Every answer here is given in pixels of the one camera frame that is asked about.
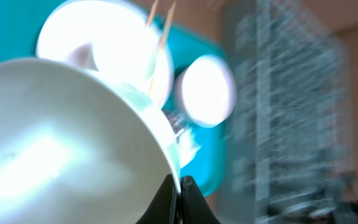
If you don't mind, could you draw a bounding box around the wooden chopstick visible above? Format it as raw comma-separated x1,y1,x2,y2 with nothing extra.
147,0,177,96
145,0,159,27

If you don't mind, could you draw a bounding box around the white tissue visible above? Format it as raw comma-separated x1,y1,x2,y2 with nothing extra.
176,127,201,168

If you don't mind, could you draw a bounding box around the small white plate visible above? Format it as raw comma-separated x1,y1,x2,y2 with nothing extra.
174,54,237,128

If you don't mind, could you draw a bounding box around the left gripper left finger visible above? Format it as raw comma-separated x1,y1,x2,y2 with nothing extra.
136,174,177,224

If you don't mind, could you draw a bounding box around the left wooden chopstick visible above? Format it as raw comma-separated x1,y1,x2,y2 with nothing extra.
145,0,159,27

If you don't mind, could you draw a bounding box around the teal serving tray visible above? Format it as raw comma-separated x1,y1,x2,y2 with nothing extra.
0,0,225,196

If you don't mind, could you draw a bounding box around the grey dishwasher rack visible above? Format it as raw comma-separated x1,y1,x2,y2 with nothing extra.
216,0,357,223

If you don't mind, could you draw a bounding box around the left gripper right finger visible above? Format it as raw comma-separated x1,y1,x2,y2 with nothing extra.
181,175,220,224

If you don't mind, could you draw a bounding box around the white bowl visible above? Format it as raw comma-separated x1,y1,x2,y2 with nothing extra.
0,58,180,223

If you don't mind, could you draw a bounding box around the right wooden chopstick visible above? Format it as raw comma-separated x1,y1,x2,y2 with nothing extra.
147,0,177,96

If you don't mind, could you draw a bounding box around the large white plate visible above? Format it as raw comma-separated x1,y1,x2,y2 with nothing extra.
35,1,174,107

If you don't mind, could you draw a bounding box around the red silver snack wrapper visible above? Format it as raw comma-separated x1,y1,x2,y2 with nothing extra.
163,109,188,138

